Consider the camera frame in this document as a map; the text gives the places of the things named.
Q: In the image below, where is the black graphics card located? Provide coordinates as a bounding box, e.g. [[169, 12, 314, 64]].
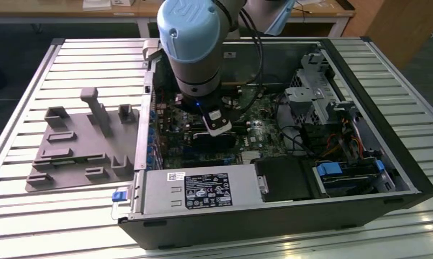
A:
[[186, 131, 238, 151]]

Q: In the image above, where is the green motherboard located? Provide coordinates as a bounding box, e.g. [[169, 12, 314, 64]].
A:
[[154, 86, 289, 171]]

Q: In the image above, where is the small silver heat sink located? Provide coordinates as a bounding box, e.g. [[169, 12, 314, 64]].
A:
[[242, 151, 262, 164]]

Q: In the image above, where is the silver power supply unit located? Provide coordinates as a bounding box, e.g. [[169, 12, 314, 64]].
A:
[[141, 164, 266, 215]]

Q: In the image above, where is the grey metal drive cage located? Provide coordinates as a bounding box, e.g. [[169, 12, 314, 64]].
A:
[[284, 53, 357, 125]]

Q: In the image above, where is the grey parts rack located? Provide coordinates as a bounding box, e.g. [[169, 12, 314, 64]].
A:
[[24, 87, 142, 193]]

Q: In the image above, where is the black drive bay block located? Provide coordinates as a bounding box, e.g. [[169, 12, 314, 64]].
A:
[[254, 158, 324, 203]]

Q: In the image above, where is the white box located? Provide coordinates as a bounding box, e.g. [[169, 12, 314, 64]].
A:
[[82, 0, 113, 11]]

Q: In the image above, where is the blue disk carrier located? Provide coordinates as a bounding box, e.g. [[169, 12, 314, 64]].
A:
[[316, 161, 344, 178]]

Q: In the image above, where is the wooden desk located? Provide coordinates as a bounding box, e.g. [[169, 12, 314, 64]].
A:
[[0, 0, 356, 38]]

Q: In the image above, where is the black open PC case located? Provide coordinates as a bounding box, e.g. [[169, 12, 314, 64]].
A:
[[117, 37, 433, 250]]

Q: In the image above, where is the wooden cabinet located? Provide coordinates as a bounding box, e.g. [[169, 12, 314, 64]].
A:
[[345, 0, 433, 68]]

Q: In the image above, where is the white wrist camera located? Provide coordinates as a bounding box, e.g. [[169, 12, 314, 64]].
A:
[[201, 109, 234, 137]]

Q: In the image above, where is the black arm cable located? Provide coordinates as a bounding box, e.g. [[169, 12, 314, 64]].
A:
[[237, 8, 265, 111]]

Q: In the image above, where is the coloured wire bundle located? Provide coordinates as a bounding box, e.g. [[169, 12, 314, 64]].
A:
[[324, 115, 365, 162]]

